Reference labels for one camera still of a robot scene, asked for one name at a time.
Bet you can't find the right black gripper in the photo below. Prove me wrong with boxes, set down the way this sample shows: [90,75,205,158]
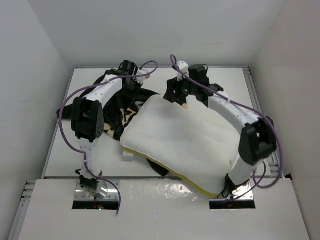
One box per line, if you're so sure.
[164,72,197,103]

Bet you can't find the white pillow with yellow edge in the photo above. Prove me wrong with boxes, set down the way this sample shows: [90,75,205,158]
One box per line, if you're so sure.
[120,95,240,197]

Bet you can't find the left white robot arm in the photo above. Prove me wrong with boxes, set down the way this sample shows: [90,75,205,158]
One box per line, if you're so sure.
[71,60,141,193]

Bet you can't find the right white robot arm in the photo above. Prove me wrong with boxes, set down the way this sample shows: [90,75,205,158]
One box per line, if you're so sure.
[164,61,278,194]

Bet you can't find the white foam front board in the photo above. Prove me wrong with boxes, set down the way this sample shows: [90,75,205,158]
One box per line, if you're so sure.
[19,179,309,240]

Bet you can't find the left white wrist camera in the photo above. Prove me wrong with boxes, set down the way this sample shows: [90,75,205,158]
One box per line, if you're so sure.
[134,68,151,85]

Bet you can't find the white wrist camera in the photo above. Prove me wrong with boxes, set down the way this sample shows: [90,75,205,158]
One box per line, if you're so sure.
[176,60,189,81]
[134,68,151,85]

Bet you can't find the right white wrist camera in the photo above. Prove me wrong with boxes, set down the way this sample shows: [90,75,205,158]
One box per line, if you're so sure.
[176,60,189,81]

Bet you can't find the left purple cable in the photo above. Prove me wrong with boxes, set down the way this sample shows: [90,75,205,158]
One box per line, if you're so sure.
[58,60,159,216]

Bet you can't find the purple cable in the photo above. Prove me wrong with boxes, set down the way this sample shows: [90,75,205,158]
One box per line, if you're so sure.
[169,54,285,201]
[58,60,159,216]

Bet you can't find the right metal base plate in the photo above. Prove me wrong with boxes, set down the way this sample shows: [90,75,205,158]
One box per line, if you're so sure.
[216,181,254,201]

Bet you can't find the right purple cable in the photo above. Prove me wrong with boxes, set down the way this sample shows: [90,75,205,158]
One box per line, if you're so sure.
[169,54,285,201]

